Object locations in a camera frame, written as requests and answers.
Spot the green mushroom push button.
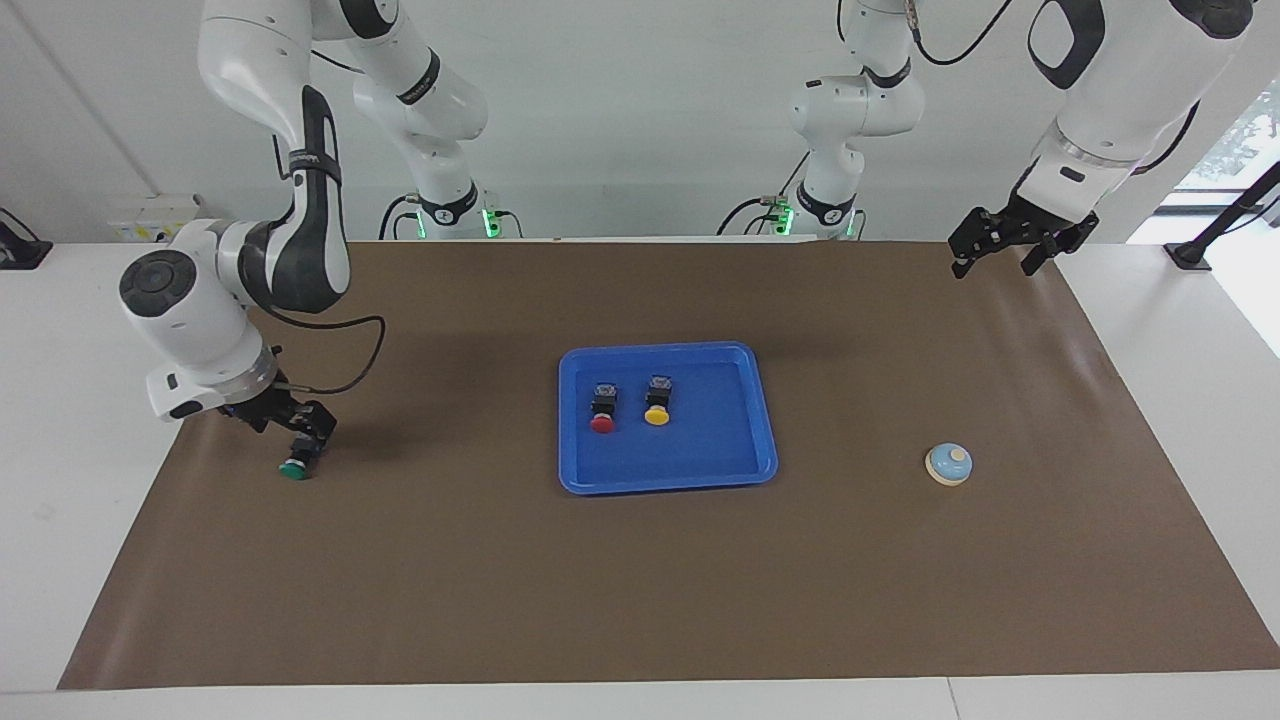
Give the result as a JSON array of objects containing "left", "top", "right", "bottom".
[{"left": 278, "top": 430, "right": 331, "bottom": 482}]

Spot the light blue bell knob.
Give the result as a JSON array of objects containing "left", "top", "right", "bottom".
[{"left": 924, "top": 441, "right": 975, "bottom": 488}]

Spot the blue plastic tray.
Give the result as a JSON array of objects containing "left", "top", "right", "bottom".
[{"left": 557, "top": 341, "right": 780, "bottom": 497}]

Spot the bright window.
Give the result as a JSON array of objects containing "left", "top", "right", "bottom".
[{"left": 1172, "top": 78, "right": 1280, "bottom": 216}]

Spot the brown table mat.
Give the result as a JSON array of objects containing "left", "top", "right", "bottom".
[{"left": 57, "top": 238, "right": 1280, "bottom": 691}]

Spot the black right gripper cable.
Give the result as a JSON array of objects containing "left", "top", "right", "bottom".
[{"left": 255, "top": 130, "right": 387, "bottom": 396}]

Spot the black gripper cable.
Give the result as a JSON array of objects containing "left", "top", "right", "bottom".
[
  {"left": 905, "top": 0, "right": 1201, "bottom": 176},
  {"left": 255, "top": 130, "right": 387, "bottom": 396}
]

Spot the black camera stand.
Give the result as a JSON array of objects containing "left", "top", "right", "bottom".
[
  {"left": 0, "top": 207, "right": 53, "bottom": 270},
  {"left": 1163, "top": 160, "right": 1280, "bottom": 272}
]

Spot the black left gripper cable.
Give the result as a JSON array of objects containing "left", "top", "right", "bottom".
[{"left": 905, "top": 0, "right": 1201, "bottom": 176}]

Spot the white wall socket box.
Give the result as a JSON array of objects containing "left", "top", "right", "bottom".
[{"left": 108, "top": 193, "right": 208, "bottom": 244}]

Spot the black arm base cable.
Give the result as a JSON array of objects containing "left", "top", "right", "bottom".
[
  {"left": 378, "top": 192, "right": 523, "bottom": 241},
  {"left": 716, "top": 150, "right": 813, "bottom": 238}
]

